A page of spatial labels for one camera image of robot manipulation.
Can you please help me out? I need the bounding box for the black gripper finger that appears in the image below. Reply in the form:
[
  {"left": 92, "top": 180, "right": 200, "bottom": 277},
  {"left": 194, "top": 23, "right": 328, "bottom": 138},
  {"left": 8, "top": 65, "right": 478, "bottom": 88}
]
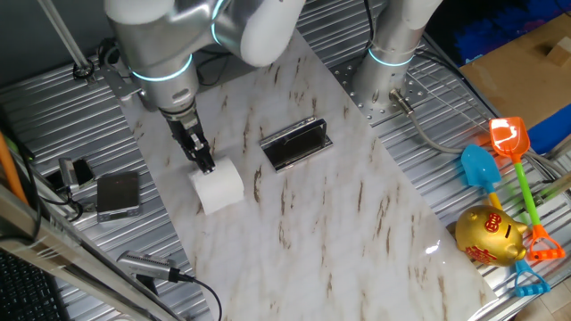
[
  {"left": 186, "top": 135, "right": 210, "bottom": 174},
  {"left": 198, "top": 132, "right": 219, "bottom": 175}
]

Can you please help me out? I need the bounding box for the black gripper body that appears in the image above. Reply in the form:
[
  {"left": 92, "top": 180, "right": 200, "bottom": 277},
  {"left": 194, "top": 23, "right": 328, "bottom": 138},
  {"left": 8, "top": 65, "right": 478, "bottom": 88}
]
[{"left": 161, "top": 103, "right": 207, "bottom": 156}]

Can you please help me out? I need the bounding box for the white toilet paper roll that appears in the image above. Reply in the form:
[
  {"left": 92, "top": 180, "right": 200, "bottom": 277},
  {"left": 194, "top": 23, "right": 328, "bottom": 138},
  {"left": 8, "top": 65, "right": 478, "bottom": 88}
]
[{"left": 187, "top": 155, "right": 246, "bottom": 217}]

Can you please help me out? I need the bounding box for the chrome paper roll shelf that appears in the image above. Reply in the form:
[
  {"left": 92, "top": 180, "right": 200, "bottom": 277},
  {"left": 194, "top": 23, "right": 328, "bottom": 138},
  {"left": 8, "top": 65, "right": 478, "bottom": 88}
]
[{"left": 259, "top": 116, "right": 335, "bottom": 174}]

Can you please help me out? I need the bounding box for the silver digital kitchen scale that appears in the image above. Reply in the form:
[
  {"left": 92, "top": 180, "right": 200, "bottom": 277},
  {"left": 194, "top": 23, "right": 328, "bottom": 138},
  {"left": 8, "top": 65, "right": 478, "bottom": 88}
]
[{"left": 95, "top": 170, "right": 143, "bottom": 224}]

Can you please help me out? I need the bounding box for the marble pattern mat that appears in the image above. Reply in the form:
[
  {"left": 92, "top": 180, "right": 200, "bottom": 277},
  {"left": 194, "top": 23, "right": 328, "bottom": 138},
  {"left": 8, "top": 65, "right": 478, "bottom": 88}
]
[{"left": 119, "top": 28, "right": 499, "bottom": 321}]

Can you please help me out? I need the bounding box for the thin metal rod stand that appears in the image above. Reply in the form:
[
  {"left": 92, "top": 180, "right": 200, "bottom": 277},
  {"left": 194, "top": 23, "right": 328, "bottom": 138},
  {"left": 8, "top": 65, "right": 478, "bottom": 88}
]
[{"left": 37, "top": 0, "right": 97, "bottom": 86}]

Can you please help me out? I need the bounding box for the orange pole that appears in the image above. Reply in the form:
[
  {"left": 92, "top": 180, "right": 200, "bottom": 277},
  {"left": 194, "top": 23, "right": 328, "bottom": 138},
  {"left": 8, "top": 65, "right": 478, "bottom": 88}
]
[{"left": 0, "top": 130, "right": 30, "bottom": 207}]

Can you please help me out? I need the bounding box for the black keyboard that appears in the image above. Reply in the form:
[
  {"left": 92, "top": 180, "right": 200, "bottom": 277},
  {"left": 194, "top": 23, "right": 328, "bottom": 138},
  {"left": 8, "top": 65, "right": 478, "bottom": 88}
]
[{"left": 0, "top": 249, "right": 71, "bottom": 321}]

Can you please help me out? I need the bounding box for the blue toy shovel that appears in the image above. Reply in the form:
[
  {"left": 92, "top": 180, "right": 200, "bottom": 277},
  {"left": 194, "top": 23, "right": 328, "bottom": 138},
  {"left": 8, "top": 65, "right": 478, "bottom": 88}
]
[{"left": 459, "top": 144, "right": 552, "bottom": 299}]

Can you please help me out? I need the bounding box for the gold piggy bank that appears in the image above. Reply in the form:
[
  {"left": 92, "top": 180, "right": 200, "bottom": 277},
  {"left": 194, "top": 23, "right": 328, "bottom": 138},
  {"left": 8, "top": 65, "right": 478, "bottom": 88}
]
[{"left": 454, "top": 204, "right": 529, "bottom": 268}]

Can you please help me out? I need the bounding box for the brown cardboard box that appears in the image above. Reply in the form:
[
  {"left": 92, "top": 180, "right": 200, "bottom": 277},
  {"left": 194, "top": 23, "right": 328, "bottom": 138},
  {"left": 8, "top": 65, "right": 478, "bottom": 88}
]
[{"left": 459, "top": 12, "right": 571, "bottom": 131}]

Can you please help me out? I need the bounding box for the blue plastic sheet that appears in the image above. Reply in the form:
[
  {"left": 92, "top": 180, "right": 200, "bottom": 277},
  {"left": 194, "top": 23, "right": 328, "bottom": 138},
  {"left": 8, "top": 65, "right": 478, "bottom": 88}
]
[{"left": 525, "top": 103, "right": 571, "bottom": 155}]

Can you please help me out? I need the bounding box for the pale wooden block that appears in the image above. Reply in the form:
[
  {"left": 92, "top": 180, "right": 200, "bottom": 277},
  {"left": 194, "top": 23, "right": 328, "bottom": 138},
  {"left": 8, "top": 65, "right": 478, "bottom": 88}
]
[{"left": 545, "top": 36, "right": 571, "bottom": 69}]

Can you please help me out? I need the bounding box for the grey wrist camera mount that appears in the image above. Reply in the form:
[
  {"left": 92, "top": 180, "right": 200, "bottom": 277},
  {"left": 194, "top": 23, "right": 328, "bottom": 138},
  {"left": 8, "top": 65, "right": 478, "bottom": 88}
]
[{"left": 103, "top": 65, "right": 151, "bottom": 109}]

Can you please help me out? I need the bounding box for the silver camera with grille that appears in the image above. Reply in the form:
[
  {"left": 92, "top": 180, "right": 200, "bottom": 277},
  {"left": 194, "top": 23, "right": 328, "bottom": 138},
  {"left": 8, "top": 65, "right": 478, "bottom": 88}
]
[{"left": 116, "top": 250, "right": 181, "bottom": 284}]

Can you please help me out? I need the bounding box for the silver box camera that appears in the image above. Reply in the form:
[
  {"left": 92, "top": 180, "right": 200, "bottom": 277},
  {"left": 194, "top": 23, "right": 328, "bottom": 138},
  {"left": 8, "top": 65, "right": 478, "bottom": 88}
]
[{"left": 57, "top": 157, "right": 82, "bottom": 192}]

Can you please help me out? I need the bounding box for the black camera cable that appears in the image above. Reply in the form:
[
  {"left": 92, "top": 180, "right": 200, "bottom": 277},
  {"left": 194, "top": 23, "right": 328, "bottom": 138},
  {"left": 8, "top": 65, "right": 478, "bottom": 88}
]
[{"left": 171, "top": 268, "right": 224, "bottom": 321}]

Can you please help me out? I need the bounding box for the black camera bracket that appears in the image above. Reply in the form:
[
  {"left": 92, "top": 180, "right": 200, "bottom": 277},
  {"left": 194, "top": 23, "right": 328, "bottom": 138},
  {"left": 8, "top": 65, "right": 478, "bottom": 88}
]
[{"left": 133, "top": 274, "right": 161, "bottom": 297}]

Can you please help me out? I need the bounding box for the aluminium frame beam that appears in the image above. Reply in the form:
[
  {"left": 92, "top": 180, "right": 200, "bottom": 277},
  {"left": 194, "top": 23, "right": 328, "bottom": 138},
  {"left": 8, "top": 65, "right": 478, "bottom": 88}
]
[{"left": 0, "top": 184, "right": 180, "bottom": 321}]

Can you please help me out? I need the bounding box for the black base cable bundle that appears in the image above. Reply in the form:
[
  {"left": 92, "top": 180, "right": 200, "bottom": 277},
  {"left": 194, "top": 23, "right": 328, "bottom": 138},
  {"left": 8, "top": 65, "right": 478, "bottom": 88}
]
[{"left": 362, "top": 0, "right": 381, "bottom": 51}]

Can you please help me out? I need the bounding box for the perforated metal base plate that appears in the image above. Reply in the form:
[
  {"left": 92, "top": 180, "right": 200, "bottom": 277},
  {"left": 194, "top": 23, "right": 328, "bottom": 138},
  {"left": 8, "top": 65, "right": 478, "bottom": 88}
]
[{"left": 329, "top": 52, "right": 430, "bottom": 127}]

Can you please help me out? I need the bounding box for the grey cable with metal connector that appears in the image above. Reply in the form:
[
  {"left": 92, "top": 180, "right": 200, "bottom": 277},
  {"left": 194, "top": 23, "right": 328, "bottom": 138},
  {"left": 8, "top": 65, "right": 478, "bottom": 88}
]
[{"left": 387, "top": 87, "right": 468, "bottom": 155}]

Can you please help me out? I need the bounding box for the orange toy shovel green handle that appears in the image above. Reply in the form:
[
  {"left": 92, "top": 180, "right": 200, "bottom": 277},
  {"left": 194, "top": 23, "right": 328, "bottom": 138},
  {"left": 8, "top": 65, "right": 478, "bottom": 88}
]
[{"left": 488, "top": 116, "right": 567, "bottom": 262}]

